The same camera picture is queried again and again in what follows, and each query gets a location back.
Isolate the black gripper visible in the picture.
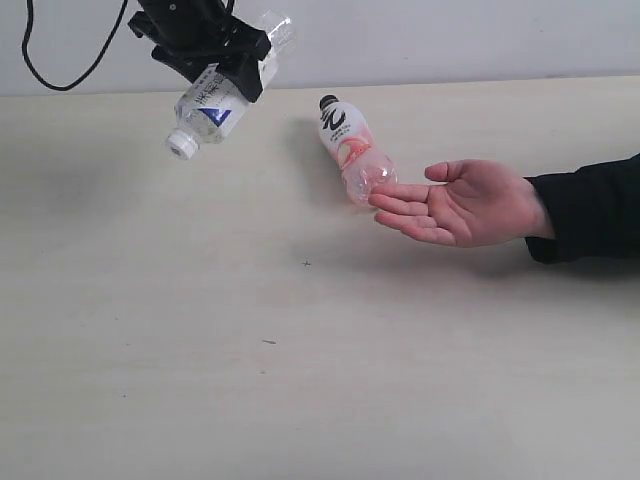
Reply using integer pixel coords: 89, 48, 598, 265
128, 0, 272, 103

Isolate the clear bottle blue white label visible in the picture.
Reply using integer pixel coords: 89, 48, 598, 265
166, 11, 296, 160

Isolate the black sleeved forearm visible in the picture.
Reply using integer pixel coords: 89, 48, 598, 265
525, 155, 639, 264

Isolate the pink peach drink bottle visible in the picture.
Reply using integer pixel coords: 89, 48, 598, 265
318, 94, 397, 207

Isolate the person's open bare hand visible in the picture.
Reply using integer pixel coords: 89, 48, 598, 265
369, 160, 555, 248

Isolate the black cable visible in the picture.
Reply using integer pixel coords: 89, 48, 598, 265
20, 0, 129, 92

